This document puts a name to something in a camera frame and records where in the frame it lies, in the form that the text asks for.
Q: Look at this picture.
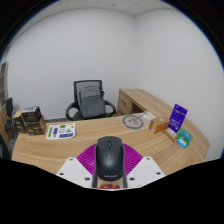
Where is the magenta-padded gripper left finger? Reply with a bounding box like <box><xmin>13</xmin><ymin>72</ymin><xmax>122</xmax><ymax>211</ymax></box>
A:
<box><xmin>55</xmin><ymin>141</ymin><xmax>99</xmax><ymax>189</ymax></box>

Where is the small orange-brown box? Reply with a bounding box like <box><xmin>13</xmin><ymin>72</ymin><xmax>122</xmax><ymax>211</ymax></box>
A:
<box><xmin>148</xmin><ymin>116</ymin><xmax>171</xmax><ymax>135</ymax></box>

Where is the black computer mouse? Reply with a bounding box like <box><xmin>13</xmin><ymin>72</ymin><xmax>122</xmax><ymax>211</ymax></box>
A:
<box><xmin>94</xmin><ymin>135</ymin><xmax>126</xmax><ymax>182</ymax></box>

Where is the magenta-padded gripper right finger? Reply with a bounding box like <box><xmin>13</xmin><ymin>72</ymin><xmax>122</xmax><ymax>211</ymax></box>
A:
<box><xmin>121</xmin><ymin>142</ymin><xmax>167</xmax><ymax>189</ymax></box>

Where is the purple card package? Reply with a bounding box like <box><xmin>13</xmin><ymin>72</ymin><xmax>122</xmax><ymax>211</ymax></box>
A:
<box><xmin>167</xmin><ymin>103</ymin><xmax>189</xmax><ymax>133</ymax></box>

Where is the small teal box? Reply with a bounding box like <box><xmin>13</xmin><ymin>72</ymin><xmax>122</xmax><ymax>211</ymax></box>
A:
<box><xmin>176</xmin><ymin>128</ymin><xmax>194</xmax><ymax>149</ymax></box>

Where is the white printed paper sheet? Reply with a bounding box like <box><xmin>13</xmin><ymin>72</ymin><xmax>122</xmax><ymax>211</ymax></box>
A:
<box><xmin>45</xmin><ymin>122</ymin><xmax>77</xmax><ymax>141</ymax></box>

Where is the wooden side desk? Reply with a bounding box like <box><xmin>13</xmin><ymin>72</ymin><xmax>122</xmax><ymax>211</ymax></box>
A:
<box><xmin>117</xmin><ymin>88</ymin><xmax>174</xmax><ymax>117</ymax></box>

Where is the grey backpack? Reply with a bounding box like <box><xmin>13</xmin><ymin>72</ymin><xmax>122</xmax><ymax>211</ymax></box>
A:
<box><xmin>77</xmin><ymin>85</ymin><xmax>107</xmax><ymax>120</ymax></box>

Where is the flat tan box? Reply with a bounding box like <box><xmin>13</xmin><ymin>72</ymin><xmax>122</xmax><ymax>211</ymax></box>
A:
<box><xmin>163</xmin><ymin>127</ymin><xmax>179</xmax><ymax>142</ymax></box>

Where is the black mesh office chair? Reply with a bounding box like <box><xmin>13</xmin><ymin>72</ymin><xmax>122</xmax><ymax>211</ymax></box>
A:
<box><xmin>65</xmin><ymin>79</ymin><xmax>118</xmax><ymax>122</ymax></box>

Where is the black cardboard box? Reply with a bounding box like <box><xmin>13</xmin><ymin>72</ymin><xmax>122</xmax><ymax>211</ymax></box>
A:
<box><xmin>21</xmin><ymin>105</ymin><xmax>42</xmax><ymax>123</ymax></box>

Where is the wide brown cardboard box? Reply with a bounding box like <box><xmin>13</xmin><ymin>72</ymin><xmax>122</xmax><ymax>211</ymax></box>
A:
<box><xmin>23</xmin><ymin>115</ymin><xmax>47</xmax><ymax>136</ymax></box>

